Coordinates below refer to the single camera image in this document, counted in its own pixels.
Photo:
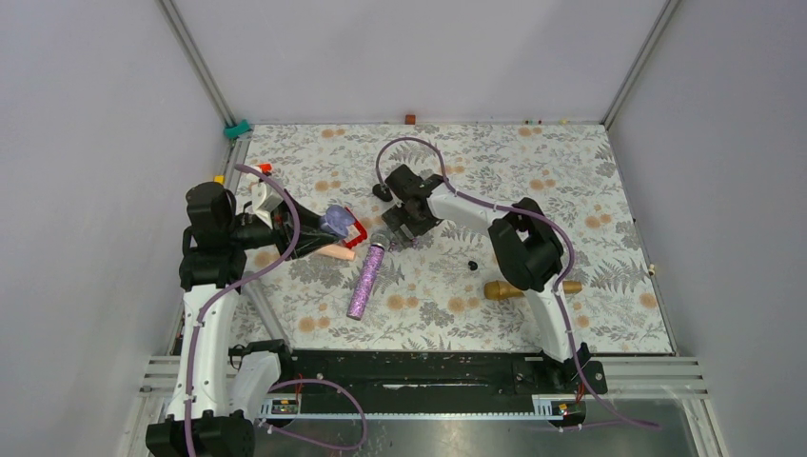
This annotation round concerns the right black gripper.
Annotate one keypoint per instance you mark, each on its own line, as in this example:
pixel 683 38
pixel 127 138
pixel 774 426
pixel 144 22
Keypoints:
pixel 396 216

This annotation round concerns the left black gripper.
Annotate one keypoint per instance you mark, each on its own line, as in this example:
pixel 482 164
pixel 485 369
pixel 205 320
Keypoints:
pixel 312 235

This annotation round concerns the lavender earbud charging case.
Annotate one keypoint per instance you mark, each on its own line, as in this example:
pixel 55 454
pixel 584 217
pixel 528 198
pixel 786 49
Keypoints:
pixel 337 221

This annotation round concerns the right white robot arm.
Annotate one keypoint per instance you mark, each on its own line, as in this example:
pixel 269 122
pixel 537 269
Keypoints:
pixel 528 251

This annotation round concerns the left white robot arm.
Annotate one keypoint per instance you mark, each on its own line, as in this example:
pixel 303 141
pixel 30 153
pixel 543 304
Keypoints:
pixel 207 415

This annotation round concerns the black oval earbud case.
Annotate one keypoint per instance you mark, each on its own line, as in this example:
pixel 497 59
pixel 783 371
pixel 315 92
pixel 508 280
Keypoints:
pixel 382 192

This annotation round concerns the peach pink microphone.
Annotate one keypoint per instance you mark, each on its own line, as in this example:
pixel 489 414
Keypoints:
pixel 337 252

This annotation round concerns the red toy block tray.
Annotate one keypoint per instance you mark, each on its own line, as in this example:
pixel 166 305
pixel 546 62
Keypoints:
pixel 356 234

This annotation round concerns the purple glitter microphone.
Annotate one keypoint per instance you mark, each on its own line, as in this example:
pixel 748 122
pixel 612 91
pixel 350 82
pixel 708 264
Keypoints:
pixel 380 242

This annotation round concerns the floral table mat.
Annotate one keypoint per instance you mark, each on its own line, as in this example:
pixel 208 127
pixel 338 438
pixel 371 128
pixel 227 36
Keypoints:
pixel 426 297

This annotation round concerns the gold microphone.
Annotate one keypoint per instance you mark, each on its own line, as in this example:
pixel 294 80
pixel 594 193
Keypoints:
pixel 501 290

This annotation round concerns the teal clamp block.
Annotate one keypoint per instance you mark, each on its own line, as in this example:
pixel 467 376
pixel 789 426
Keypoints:
pixel 235 131

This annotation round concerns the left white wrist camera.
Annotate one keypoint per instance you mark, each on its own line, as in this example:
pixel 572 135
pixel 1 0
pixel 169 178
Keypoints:
pixel 263 200

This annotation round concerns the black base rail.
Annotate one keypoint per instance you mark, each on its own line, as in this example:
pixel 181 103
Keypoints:
pixel 410 383

